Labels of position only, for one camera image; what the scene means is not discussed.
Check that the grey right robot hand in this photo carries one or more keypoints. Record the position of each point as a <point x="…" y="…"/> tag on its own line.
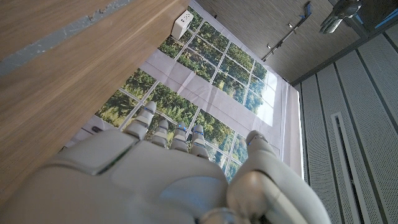
<point x="155" y="183"/>

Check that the white box on table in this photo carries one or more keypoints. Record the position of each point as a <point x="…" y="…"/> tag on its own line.
<point x="182" y="25"/>

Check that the printed forest window backdrop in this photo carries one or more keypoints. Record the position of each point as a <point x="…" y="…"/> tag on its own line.
<point x="202" y="84"/>

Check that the blue tape patch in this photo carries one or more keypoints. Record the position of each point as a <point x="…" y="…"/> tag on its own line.
<point x="306" y="9"/>

